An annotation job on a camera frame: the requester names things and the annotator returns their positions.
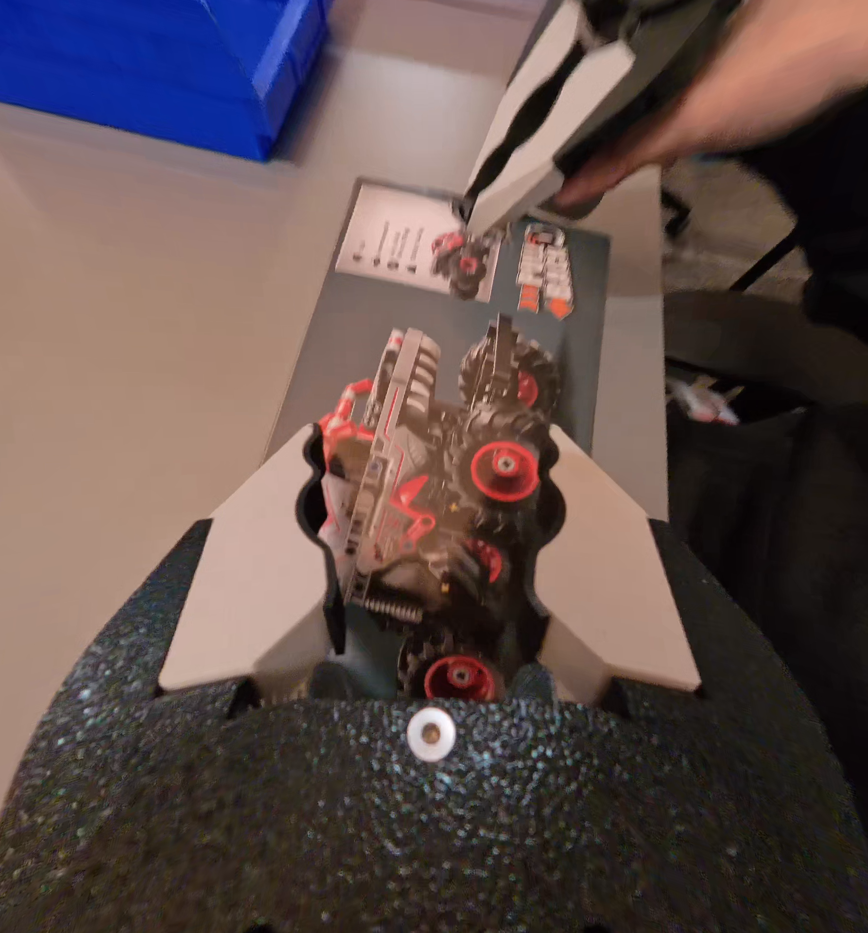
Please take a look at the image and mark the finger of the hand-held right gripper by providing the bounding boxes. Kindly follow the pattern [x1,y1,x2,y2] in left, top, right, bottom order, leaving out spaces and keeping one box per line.
[463,0,590,210]
[469,38,637,230]

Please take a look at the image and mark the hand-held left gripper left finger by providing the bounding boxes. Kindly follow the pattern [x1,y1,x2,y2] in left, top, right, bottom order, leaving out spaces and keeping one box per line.
[158,423,347,704]

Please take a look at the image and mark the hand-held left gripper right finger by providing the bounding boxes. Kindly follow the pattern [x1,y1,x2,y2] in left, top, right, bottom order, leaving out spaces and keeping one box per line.
[527,425,702,706]

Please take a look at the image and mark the black toy truck cardboard box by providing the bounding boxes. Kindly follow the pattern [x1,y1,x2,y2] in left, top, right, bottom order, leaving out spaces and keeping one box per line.
[262,177,613,704]

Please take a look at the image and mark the beige desk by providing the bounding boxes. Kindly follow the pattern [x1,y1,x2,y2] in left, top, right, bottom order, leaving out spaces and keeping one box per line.
[0,0,672,883]

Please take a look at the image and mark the person's right hand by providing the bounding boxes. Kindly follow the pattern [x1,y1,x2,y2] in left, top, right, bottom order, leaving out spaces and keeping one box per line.
[553,0,868,218]

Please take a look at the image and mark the black office chair base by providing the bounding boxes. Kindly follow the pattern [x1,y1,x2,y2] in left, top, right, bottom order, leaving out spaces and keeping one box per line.
[660,164,803,293]

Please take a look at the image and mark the white and red object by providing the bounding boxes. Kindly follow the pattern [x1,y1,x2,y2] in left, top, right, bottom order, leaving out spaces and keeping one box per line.
[666,375,743,426]

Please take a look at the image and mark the person's dark pants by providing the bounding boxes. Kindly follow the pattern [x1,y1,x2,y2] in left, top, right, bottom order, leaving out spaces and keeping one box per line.
[666,289,868,933]

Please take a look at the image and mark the blue plastic crate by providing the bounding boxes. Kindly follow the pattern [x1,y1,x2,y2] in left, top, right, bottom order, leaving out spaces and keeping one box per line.
[0,0,334,163]

